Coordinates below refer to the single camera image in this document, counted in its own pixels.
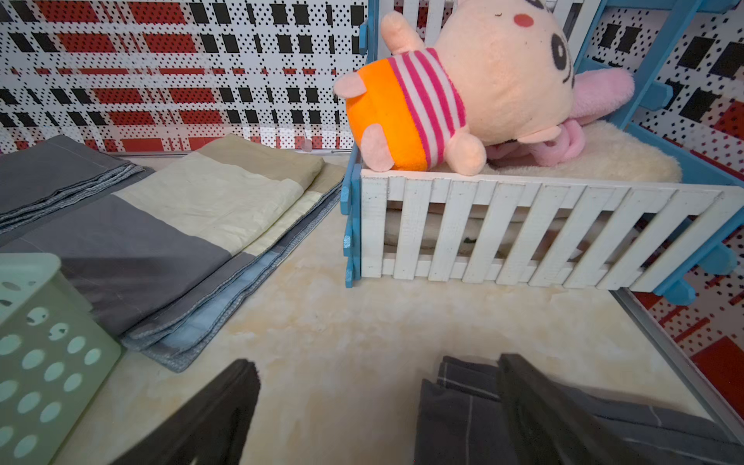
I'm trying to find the blue white toy crib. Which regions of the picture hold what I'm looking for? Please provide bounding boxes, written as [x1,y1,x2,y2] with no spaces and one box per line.
[341,1,743,305]

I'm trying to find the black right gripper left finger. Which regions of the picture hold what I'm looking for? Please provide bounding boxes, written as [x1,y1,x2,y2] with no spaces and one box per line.
[114,360,261,465]

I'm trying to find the beige and grey pillowcase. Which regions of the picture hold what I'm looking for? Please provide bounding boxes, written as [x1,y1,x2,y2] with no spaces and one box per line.
[6,136,344,373]

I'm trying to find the green perforated plastic basket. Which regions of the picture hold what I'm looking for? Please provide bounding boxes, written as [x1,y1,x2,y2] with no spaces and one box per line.
[1,253,122,464]

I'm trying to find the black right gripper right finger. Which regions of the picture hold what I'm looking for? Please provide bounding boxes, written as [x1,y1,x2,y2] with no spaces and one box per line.
[498,354,650,464]

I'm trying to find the dark grey checked pillowcase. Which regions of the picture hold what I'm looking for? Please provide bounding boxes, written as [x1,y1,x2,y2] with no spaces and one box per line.
[415,356,743,464]

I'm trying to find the cream fluffy crib mattress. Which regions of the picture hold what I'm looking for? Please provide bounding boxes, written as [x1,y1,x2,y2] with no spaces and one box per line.
[382,120,684,257]

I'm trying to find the pink plush doll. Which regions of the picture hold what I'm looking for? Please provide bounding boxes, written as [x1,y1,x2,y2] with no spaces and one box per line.
[334,0,635,176]

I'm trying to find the plain grey pillowcase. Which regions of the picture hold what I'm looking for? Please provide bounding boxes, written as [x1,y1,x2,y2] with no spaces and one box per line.
[1,136,154,245]

